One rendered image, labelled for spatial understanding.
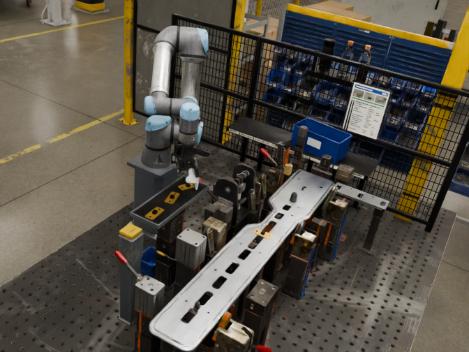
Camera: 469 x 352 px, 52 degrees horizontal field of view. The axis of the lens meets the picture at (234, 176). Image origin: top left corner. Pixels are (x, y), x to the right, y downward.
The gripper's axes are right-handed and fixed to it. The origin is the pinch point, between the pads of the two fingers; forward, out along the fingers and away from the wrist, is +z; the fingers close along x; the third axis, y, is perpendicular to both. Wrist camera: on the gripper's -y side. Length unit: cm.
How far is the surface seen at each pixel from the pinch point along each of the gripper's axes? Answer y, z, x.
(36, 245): 34, 119, -131
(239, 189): -20.7, 4.4, 9.7
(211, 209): -4.8, 9.0, 12.0
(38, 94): -48, 120, -391
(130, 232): 35.8, 2.7, 18.0
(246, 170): -29.1, 0.4, 2.9
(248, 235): -17.4, 18.8, 24.5
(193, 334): 32, 19, 58
